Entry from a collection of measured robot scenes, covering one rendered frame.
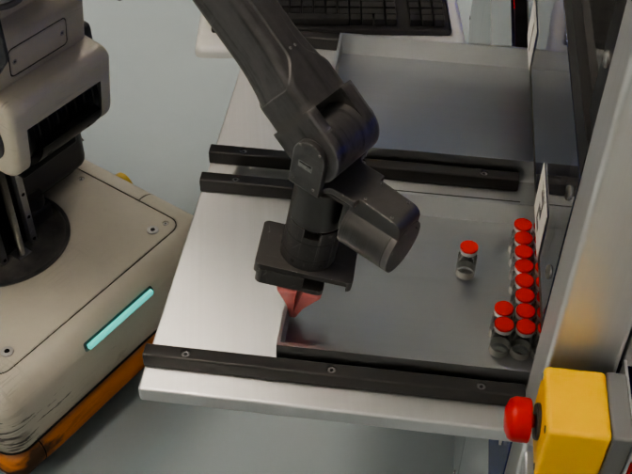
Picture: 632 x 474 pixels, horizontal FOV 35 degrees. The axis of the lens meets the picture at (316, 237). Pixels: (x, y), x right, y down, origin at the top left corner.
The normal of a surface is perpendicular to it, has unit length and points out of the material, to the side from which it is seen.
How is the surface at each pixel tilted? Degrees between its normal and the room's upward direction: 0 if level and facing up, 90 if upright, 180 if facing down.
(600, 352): 90
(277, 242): 9
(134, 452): 0
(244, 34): 86
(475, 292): 0
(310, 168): 88
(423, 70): 0
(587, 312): 90
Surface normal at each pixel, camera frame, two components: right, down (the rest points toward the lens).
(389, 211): 0.21, -0.63
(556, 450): -0.13, 0.69
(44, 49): 0.81, 0.50
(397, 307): 0.01, -0.72
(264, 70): -0.64, 0.40
